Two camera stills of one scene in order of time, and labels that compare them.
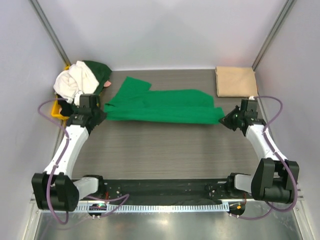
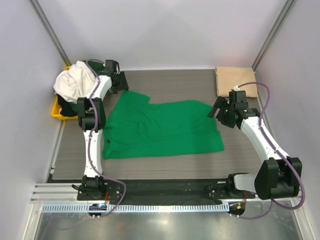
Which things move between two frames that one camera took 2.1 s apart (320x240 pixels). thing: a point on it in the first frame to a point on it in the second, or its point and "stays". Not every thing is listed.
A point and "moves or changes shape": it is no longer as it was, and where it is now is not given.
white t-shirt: x=78 y=78 stays
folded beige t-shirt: x=236 y=81 stays
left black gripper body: x=96 y=109 to x=112 y=90
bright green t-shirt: x=133 y=101 moves or changes shape
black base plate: x=167 y=190 stays
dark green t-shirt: x=67 y=107 stays
